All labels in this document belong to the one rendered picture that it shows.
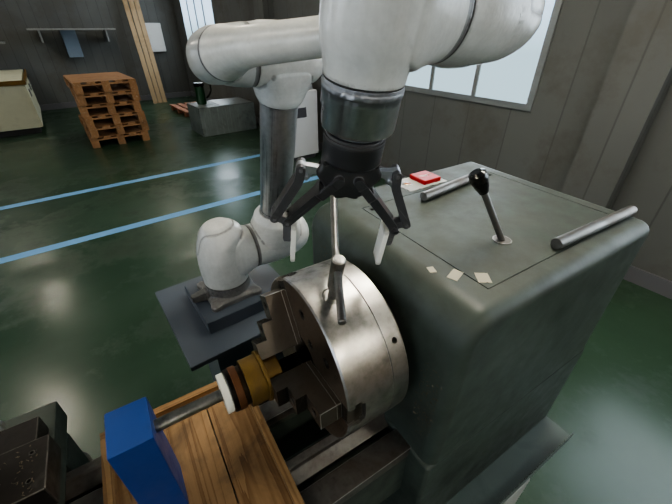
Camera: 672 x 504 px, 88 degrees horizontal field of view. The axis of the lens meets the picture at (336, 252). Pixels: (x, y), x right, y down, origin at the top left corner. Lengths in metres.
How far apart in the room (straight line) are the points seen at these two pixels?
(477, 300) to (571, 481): 1.50
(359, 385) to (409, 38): 0.46
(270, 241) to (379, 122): 0.85
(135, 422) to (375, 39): 0.59
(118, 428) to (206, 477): 0.24
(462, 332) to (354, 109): 0.35
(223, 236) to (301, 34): 0.70
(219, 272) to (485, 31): 0.98
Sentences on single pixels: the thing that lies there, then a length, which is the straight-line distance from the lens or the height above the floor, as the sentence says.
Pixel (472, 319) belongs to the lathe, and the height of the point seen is 1.25.
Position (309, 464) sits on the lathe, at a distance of 0.82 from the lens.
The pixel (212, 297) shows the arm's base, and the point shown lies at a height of 0.82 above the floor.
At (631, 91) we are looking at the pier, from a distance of 2.96.
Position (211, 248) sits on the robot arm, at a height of 1.02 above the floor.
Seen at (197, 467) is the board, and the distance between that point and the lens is 0.84.
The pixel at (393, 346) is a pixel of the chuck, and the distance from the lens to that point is 0.59.
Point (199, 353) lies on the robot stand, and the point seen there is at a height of 0.75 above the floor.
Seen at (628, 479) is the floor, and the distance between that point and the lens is 2.14.
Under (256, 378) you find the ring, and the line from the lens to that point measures 0.63.
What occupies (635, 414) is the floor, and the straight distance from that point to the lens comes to 2.40.
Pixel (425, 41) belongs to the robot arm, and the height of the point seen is 1.59.
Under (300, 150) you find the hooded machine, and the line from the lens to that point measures 5.07.
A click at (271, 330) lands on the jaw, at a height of 1.15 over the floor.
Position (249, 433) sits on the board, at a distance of 0.85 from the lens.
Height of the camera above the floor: 1.61
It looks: 33 degrees down
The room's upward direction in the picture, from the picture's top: straight up
